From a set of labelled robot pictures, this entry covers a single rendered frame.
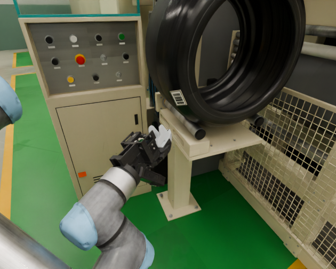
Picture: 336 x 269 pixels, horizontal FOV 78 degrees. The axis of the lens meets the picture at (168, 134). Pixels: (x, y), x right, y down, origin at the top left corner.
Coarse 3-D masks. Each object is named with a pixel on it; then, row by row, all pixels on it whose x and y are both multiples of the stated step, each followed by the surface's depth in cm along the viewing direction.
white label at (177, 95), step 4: (172, 92) 66; (176, 92) 66; (180, 92) 65; (172, 96) 68; (176, 96) 67; (180, 96) 66; (176, 100) 68; (180, 100) 68; (184, 100) 67; (176, 104) 70; (180, 104) 69; (184, 104) 68
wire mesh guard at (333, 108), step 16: (304, 96) 85; (256, 128) 115; (272, 128) 105; (288, 128) 96; (288, 144) 98; (224, 160) 152; (240, 160) 135; (256, 160) 121; (320, 160) 84; (240, 176) 138; (256, 176) 123; (304, 176) 93; (256, 192) 126; (304, 192) 94; (304, 208) 96; (304, 224) 98; (304, 240) 99; (320, 240) 92
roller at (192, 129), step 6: (168, 102) 100; (168, 108) 101; (174, 108) 94; (174, 114) 93; (180, 114) 89; (180, 120) 88; (186, 120) 84; (186, 126) 83; (192, 126) 80; (198, 126) 79; (192, 132) 79; (198, 132) 76; (204, 132) 78; (198, 138) 78
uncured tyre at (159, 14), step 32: (160, 0) 67; (192, 0) 54; (224, 0) 55; (256, 0) 83; (288, 0) 62; (160, 32) 62; (192, 32) 57; (256, 32) 92; (288, 32) 79; (160, 64) 64; (192, 64) 61; (256, 64) 96; (288, 64) 75; (192, 96) 67; (224, 96) 101; (256, 96) 91
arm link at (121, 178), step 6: (114, 168) 44; (120, 168) 44; (108, 174) 43; (114, 174) 43; (120, 174) 43; (126, 174) 43; (108, 180) 42; (114, 180) 42; (120, 180) 42; (126, 180) 43; (132, 180) 44; (120, 186) 42; (126, 186) 43; (132, 186) 44; (126, 192) 42; (132, 192) 45; (126, 198) 43
